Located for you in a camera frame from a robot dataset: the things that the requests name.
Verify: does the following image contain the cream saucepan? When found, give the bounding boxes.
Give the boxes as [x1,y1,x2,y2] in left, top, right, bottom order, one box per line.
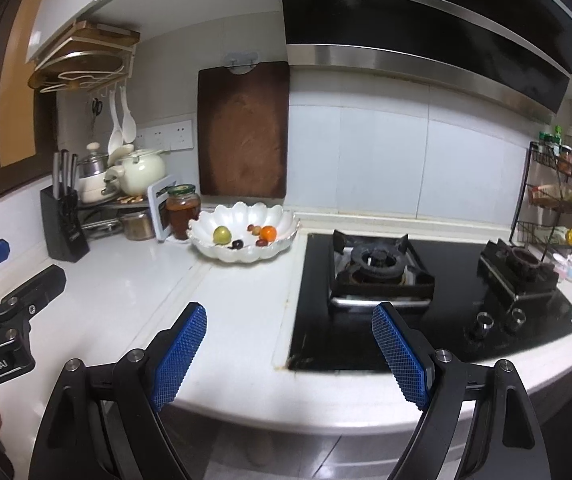
[80,165,126,203]

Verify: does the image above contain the white pot rack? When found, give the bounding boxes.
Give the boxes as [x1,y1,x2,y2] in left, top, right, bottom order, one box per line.
[78,175,177,242]

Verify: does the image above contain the small steel pot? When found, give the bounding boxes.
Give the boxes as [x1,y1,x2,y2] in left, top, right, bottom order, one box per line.
[119,211,157,242]

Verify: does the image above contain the white wire wall rack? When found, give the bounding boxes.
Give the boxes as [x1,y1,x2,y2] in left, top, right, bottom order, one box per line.
[28,20,140,95]

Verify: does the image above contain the white scalloped bowl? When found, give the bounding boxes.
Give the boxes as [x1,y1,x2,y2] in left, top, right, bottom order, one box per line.
[186,201,301,264]

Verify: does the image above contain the glass jar green lid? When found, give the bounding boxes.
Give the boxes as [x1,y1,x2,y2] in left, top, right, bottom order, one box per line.
[165,184,201,241]

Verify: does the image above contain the black glass gas cooktop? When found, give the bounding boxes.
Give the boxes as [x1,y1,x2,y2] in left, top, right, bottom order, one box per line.
[286,232,572,373]

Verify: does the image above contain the black knife block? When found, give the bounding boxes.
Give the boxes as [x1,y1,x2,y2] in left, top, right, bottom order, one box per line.
[40,186,90,263]

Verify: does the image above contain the steel frying pan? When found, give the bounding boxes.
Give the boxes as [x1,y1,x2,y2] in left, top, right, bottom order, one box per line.
[83,217,121,239]

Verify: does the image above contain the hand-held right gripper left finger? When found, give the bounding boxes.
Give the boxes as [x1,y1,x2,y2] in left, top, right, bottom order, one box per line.
[28,301,209,480]

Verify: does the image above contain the wooden cutting board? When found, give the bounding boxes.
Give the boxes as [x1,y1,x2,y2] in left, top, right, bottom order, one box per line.
[197,61,291,198]

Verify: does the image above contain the cream ceramic pot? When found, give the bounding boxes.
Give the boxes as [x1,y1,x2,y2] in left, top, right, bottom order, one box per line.
[116,149,167,196]

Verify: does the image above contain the black range hood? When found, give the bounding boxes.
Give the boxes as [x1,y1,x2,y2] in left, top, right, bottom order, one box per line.
[276,0,572,115]

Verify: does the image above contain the row of condiment bottles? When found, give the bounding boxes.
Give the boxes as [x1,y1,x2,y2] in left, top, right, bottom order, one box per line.
[536,125,572,241]

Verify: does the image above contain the small white container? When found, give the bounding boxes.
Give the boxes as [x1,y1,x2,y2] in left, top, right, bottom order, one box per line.
[553,252,572,283]

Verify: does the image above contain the white wall socket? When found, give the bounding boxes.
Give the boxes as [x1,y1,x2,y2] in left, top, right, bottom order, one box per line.
[134,129,165,152]
[163,119,193,151]

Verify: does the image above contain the black wire spice rack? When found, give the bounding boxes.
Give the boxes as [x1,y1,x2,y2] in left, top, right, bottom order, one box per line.
[508,141,572,261]

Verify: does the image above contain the round wooden board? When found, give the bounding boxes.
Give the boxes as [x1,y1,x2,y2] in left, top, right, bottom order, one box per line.
[28,47,126,93]

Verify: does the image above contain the white plastic spoon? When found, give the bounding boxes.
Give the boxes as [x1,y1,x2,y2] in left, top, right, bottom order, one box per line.
[108,91,124,156]
[119,86,136,143]

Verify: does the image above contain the rectangular wooden board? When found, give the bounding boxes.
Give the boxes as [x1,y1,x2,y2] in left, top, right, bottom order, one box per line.
[73,20,140,49]

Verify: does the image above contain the white wall hook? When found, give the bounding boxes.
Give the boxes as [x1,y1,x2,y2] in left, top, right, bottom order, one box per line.
[223,51,259,74]

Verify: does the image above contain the black burner grate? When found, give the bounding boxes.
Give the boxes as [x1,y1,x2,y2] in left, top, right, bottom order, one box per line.
[477,239,561,302]
[328,230,436,308]

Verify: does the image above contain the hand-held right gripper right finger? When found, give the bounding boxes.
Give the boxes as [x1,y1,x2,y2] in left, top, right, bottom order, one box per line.
[371,302,552,480]

